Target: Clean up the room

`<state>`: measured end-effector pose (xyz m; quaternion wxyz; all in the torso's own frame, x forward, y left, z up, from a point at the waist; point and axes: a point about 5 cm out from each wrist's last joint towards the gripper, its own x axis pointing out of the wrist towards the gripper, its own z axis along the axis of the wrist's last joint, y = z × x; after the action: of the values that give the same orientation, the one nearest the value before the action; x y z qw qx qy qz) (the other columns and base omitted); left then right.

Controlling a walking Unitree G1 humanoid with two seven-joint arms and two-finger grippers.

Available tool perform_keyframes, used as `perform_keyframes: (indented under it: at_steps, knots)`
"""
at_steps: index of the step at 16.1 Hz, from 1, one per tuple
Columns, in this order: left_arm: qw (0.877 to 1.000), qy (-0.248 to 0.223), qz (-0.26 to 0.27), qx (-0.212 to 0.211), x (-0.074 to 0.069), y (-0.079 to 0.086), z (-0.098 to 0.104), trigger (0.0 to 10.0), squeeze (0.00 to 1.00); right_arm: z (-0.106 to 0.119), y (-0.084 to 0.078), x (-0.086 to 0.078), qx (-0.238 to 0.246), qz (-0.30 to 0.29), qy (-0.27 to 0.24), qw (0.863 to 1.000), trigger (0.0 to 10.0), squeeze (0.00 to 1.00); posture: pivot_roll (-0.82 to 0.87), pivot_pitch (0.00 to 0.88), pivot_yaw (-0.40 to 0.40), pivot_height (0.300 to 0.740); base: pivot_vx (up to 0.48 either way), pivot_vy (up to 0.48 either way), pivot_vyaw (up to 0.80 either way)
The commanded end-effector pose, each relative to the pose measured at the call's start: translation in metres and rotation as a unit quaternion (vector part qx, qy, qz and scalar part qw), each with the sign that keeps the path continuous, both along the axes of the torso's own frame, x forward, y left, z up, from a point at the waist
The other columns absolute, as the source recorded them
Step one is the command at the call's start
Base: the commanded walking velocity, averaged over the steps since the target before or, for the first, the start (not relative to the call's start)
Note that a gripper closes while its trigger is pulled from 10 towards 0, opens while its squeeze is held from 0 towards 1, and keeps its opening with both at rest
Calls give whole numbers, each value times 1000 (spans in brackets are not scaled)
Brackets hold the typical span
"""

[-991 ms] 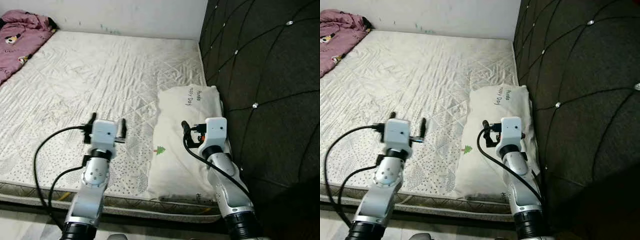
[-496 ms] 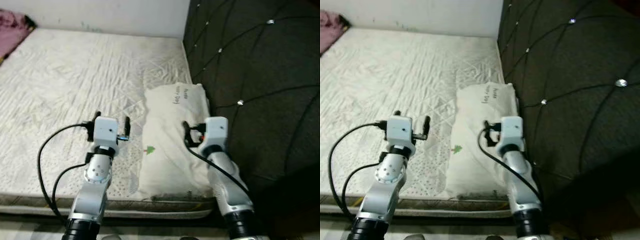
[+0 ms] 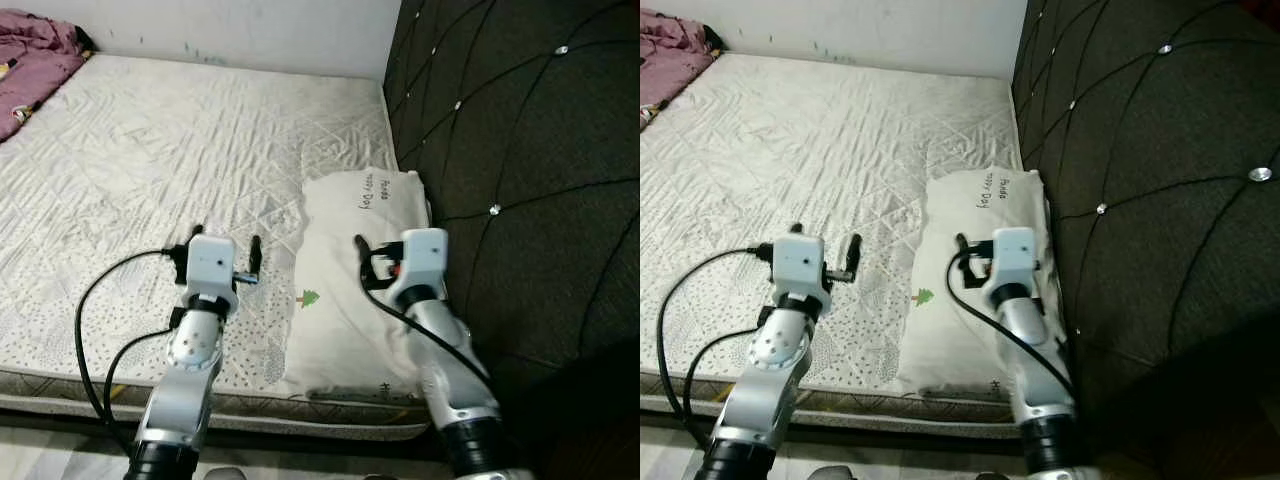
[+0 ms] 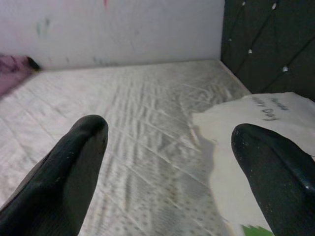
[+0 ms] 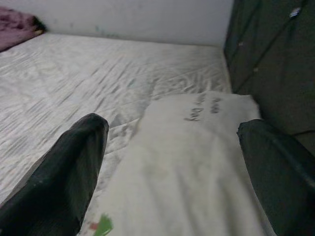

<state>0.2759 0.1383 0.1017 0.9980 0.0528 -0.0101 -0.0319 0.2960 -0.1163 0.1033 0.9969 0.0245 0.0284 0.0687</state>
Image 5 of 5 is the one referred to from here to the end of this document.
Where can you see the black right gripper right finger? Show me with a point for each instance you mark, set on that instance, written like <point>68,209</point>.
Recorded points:
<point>285,177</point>

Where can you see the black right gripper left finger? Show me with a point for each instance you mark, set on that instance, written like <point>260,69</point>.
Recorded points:
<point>49,186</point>

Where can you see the white pillow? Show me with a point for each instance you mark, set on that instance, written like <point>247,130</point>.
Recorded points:
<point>184,159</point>

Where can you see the dark padded headboard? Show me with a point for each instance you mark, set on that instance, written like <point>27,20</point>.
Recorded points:
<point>283,73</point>

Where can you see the grey quilted mattress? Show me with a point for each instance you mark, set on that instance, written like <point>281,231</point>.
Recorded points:
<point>73,73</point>

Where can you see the mauve cartoon print blanket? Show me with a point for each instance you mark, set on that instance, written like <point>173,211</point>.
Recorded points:
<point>14,27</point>

